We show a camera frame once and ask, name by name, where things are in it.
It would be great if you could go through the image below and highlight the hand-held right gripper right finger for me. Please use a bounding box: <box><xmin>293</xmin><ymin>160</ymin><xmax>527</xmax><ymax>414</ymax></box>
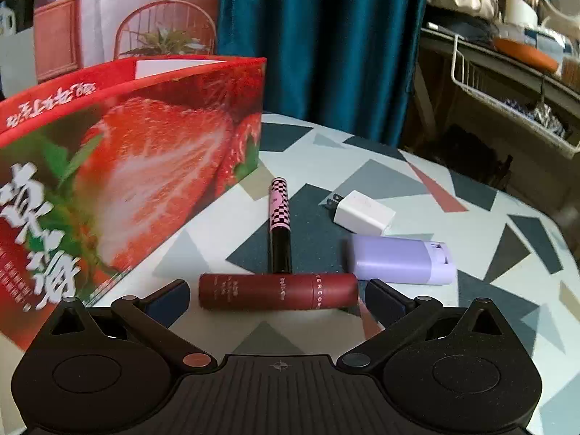
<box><xmin>337</xmin><ymin>279</ymin><xmax>503</xmax><ymax>371</ymax></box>

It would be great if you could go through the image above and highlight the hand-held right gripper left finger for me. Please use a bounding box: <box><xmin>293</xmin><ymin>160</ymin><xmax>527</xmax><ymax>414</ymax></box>
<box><xmin>43</xmin><ymin>279</ymin><xmax>219</xmax><ymax>371</ymax></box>

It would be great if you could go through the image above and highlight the dark red cosmetic tube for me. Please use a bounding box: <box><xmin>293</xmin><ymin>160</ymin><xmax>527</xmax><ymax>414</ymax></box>
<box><xmin>198</xmin><ymin>273</ymin><xmax>360</xmax><ymax>311</ymax></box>

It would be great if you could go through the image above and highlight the red strawberry print cardboard box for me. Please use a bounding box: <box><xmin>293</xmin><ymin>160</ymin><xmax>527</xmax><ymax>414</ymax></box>
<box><xmin>0</xmin><ymin>57</ymin><xmax>267</xmax><ymax>355</ymax></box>

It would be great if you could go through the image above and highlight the purple plastic case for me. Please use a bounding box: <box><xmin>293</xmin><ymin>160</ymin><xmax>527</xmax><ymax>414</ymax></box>
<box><xmin>347</xmin><ymin>234</ymin><xmax>458</xmax><ymax>286</ymax></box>

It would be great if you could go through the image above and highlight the geometric patterned tablecloth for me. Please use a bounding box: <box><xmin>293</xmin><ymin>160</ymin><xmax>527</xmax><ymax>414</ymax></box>
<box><xmin>93</xmin><ymin>111</ymin><xmax>580</xmax><ymax>435</ymax></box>

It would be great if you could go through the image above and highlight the white charger plug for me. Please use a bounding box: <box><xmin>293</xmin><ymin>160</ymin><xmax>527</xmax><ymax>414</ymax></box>
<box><xmin>322</xmin><ymin>190</ymin><xmax>397</xmax><ymax>237</ymax></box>

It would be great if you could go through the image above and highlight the pink checkered cosmetic tube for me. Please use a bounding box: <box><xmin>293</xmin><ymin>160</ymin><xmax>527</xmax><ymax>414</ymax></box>
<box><xmin>268</xmin><ymin>177</ymin><xmax>293</xmax><ymax>276</ymax></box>

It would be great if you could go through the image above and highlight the black bag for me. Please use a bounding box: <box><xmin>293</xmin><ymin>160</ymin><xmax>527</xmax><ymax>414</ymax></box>
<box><xmin>425</xmin><ymin>126</ymin><xmax>515</xmax><ymax>184</ymax></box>

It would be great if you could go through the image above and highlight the dressing table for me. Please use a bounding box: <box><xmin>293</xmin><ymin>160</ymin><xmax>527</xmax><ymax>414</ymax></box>
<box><xmin>419</xmin><ymin>25</ymin><xmax>580</xmax><ymax>121</ymax></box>

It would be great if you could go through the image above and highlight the blue curtain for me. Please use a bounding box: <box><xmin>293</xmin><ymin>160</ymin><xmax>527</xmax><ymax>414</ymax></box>
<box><xmin>217</xmin><ymin>0</ymin><xmax>431</xmax><ymax>148</ymax></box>

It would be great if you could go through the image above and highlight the orange bowl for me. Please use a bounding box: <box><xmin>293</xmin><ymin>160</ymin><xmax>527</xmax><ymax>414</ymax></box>
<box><xmin>492</xmin><ymin>37</ymin><xmax>559</xmax><ymax>73</ymax></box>

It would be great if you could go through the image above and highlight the white wire basket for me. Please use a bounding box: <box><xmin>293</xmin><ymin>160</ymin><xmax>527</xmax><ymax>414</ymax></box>
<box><xmin>450</xmin><ymin>34</ymin><xmax>580</xmax><ymax>160</ymax></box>

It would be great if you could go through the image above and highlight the patterned cloth in wire basket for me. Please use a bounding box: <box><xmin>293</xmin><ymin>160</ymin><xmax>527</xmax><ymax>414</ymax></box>
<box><xmin>502</xmin><ymin>96</ymin><xmax>568</xmax><ymax>140</ymax></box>

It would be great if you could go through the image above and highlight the printed room scene wall tapestry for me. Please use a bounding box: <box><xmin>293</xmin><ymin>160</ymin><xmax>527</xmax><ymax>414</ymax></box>
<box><xmin>33</xmin><ymin>0</ymin><xmax>223</xmax><ymax>86</ymax></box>

